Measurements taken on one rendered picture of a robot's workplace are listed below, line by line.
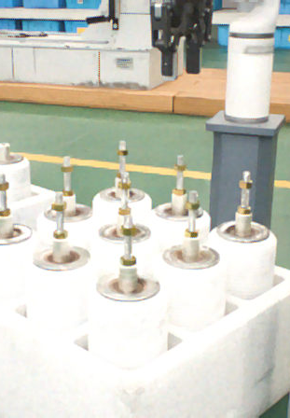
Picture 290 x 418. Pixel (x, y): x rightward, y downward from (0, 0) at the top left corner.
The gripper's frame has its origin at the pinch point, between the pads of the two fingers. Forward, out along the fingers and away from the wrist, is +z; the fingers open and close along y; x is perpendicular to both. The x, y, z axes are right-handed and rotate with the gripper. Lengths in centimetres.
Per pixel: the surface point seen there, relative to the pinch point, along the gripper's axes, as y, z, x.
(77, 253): 21.0, 21.7, -2.9
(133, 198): -1.3, 21.6, -8.9
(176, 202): 0.8, 19.8, 0.3
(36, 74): -159, 34, -167
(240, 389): 13.0, 39.4, 17.6
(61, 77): -162, 36, -155
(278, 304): 5.1, 29.8, 19.0
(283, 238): -59, 47, -4
